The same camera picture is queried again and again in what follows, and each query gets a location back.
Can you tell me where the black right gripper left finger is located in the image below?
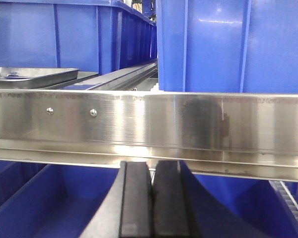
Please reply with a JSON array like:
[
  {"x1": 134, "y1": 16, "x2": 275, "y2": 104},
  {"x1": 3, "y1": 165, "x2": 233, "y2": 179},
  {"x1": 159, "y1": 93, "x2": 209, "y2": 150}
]
[{"x1": 80, "y1": 161, "x2": 153, "y2": 238}]

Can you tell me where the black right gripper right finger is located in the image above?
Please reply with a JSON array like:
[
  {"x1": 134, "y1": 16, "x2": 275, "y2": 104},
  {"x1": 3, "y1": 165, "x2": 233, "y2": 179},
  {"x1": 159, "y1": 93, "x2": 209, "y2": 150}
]
[{"x1": 151, "y1": 160, "x2": 271, "y2": 238}]

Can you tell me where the silver metal tray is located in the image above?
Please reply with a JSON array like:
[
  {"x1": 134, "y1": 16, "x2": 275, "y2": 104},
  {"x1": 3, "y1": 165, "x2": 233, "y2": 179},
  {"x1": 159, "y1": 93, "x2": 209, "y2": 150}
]
[{"x1": 0, "y1": 67, "x2": 79, "y2": 89}]

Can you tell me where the blue bin lower right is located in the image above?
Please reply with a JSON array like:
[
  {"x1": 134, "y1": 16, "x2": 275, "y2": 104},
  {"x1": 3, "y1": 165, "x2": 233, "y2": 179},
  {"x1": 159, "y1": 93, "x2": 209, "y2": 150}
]
[{"x1": 193, "y1": 174, "x2": 298, "y2": 238}]

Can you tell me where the blue bin lower centre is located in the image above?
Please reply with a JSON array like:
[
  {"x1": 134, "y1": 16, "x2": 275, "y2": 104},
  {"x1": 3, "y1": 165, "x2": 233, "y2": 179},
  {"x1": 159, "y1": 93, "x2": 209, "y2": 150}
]
[{"x1": 0, "y1": 165, "x2": 118, "y2": 238}]

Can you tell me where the lower white roller track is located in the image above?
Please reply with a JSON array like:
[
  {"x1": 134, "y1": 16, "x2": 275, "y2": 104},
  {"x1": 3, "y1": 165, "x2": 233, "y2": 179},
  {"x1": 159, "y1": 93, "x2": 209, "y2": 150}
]
[{"x1": 269, "y1": 180, "x2": 298, "y2": 223}]

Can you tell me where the stacked blue bin right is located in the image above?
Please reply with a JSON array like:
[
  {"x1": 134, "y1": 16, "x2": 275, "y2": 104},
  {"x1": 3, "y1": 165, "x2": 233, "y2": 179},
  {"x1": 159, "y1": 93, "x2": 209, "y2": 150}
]
[{"x1": 156, "y1": 0, "x2": 298, "y2": 93}]

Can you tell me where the large blue bin left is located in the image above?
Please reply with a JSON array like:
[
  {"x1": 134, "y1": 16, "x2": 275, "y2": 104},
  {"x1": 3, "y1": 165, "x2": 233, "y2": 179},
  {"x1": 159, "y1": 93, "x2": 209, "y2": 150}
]
[{"x1": 0, "y1": 0, "x2": 157, "y2": 74}]

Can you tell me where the stainless steel rack front rail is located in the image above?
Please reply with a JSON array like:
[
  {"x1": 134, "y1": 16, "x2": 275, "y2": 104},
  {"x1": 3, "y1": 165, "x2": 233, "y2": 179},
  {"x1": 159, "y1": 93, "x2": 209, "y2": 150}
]
[{"x1": 0, "y1": 89, "x2": 298, "y2": 181}]

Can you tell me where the steel lane divider rail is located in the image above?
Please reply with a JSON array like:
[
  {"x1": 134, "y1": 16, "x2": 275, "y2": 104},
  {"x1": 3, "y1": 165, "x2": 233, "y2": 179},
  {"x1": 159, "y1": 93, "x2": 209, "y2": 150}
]
[{"x1": 62, "y1": 60, "x2": 157, "y2": 91}]

